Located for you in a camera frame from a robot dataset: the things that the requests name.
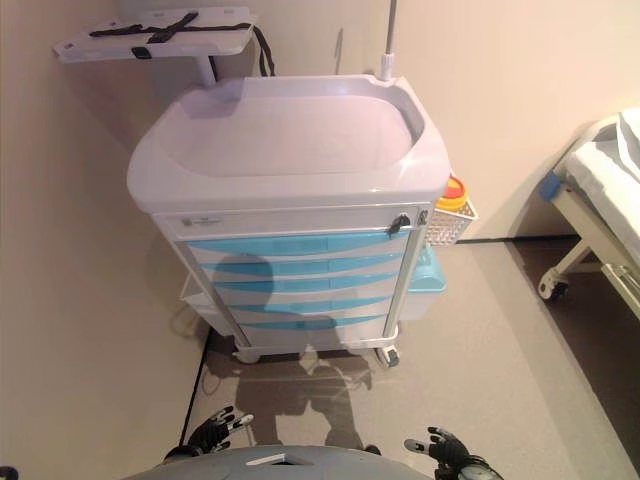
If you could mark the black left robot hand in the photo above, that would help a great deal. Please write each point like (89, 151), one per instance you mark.
(212, 437)

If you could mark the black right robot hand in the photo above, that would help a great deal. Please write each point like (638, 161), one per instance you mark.
(447, 455)

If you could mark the grey cart caster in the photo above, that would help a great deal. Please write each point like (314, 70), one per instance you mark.
(390, 356)

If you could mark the white bin blue lid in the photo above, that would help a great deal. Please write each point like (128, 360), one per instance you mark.
(425, 300)

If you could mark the white bed caster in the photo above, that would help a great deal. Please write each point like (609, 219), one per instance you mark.
(552, 287)

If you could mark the white perforated basket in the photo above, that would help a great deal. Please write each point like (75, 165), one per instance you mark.
(445, 227)

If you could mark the black cart lock key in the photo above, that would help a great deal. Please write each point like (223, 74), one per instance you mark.
(398, 223)

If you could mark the yellow sharps container red lid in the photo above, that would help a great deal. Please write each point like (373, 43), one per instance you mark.
(452, 200)

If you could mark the blue bed corner bumper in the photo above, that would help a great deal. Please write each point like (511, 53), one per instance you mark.
(551, 184)

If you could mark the white medical cart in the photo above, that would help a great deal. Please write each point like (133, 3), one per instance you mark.
(280, 130)

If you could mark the white bed mattress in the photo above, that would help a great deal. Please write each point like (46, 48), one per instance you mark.
(605, 170)

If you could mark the white side shelf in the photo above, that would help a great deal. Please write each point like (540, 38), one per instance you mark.
(210, 44)

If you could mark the metal IV pole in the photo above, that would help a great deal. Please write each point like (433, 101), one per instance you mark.
(388, 66)

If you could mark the white bed frame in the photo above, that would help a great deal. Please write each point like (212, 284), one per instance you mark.
(585, 220)

